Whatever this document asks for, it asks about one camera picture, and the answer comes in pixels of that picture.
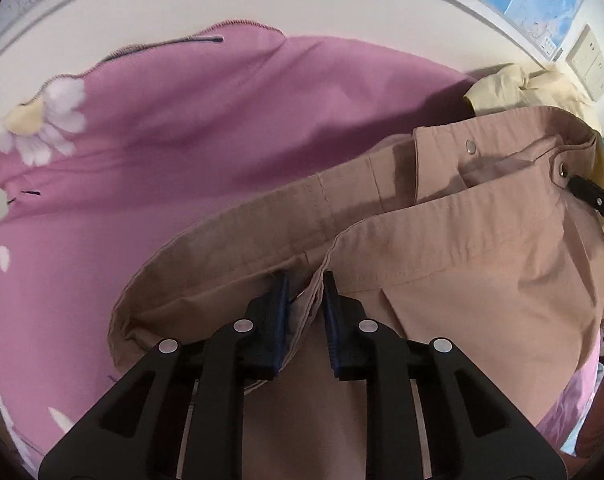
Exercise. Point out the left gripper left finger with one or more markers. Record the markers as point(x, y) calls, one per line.
point(178, 413)

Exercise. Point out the white wall socket panel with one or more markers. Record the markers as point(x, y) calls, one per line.
point(587, 61)

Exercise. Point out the cream yellow garment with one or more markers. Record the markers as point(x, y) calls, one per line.
point(542, 95)

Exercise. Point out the pink daisy bed sheet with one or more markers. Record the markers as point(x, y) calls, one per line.
point(104, 169)

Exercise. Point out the dusty pink jacket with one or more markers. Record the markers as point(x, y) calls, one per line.
point(305, 424)

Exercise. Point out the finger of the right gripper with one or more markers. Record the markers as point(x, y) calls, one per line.
point(587, 191)

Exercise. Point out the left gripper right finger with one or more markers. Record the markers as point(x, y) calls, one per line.
point(431, 413)

